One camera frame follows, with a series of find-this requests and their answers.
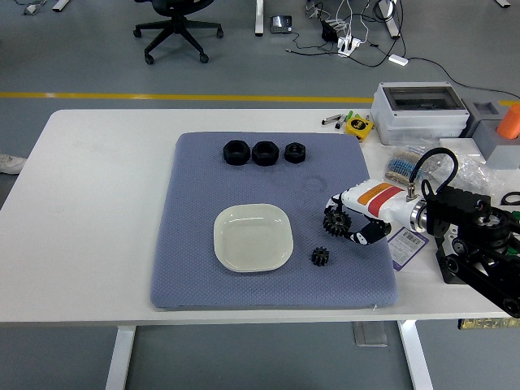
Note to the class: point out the white background desk foot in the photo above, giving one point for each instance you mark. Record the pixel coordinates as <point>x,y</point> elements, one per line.
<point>61,4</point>

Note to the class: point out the short black marker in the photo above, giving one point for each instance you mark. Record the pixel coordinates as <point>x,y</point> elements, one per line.
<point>339,124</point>

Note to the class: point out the large black hex nut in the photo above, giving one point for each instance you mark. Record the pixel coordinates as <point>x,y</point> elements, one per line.
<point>265,157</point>
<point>235,156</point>

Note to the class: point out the black and white marker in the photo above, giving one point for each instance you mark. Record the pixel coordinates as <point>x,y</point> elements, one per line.
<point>331,119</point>

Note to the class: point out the small black gear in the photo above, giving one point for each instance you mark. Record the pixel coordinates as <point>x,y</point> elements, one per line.
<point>320,257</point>

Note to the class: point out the large grey block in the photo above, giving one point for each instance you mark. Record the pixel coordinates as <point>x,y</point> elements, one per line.
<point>501,152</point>

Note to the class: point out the black office chair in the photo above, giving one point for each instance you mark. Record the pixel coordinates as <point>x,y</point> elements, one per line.
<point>178,30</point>

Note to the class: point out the flat white box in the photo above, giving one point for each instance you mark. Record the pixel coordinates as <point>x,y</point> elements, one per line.
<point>459,143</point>

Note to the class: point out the bag of clear plastic parts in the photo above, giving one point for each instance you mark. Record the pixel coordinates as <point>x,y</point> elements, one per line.
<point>475,174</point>

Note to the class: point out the white square plate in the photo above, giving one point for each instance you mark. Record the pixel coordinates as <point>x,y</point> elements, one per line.
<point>252,239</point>

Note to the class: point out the white power adapter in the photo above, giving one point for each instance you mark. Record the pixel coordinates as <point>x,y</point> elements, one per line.
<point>399,60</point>

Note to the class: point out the white right table leg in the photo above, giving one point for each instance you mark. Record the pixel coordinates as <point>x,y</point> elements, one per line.
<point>414,357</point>

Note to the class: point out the black power adapter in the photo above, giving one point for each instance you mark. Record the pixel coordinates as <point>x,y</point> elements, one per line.
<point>330,30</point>

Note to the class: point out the large black gear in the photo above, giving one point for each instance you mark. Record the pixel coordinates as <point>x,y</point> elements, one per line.
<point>336,224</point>

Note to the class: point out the white left table leg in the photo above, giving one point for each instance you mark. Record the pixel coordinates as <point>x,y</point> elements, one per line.
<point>120,357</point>

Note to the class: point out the white power strip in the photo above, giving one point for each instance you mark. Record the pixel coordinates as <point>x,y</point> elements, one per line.
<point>349,45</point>

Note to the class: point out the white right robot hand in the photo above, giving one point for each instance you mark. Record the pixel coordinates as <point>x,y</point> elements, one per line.
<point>378,199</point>

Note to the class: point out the blue-grey textured mat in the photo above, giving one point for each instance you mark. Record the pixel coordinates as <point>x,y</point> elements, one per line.
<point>243,187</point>

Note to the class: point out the white table leg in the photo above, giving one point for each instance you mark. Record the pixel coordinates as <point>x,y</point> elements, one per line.
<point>414,357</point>
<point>120,357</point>

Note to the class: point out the grey floor plate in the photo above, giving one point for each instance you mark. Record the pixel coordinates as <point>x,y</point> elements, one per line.
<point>369,334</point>

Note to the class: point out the yellow tape measure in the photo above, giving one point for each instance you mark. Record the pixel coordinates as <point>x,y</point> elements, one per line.
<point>358,126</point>

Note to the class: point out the purple-edged barcode label card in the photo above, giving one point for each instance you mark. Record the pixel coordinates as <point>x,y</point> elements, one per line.
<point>404,248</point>

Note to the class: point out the grey electrical enclosure box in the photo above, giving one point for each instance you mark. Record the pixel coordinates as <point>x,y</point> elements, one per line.
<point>418,120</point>

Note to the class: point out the bag of blue resistors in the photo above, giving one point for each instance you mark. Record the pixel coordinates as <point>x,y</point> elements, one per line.
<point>400,164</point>

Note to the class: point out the yellow object under table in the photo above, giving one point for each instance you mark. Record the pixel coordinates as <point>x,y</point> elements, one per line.
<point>483,324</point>

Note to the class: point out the small black hex nut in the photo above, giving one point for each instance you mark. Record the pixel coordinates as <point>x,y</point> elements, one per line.
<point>295,156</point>

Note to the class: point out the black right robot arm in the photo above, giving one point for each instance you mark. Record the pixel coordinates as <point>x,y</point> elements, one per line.
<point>459,211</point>

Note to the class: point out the orange cylinder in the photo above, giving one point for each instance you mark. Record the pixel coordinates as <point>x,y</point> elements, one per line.
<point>510,124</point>

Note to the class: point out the green-capped marker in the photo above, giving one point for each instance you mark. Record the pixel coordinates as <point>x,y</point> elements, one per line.
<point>349,115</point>

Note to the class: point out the small grey recessed block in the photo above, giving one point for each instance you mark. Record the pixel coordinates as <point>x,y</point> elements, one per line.
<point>479,118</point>

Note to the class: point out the small grey floor device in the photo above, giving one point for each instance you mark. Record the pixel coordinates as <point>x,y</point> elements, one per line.
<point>34,8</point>

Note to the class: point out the white background desk leg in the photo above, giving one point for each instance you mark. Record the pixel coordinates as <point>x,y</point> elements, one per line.
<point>259,18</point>
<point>392,22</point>

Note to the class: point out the person's white shoe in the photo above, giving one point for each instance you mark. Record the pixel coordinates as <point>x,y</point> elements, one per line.
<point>10,164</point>

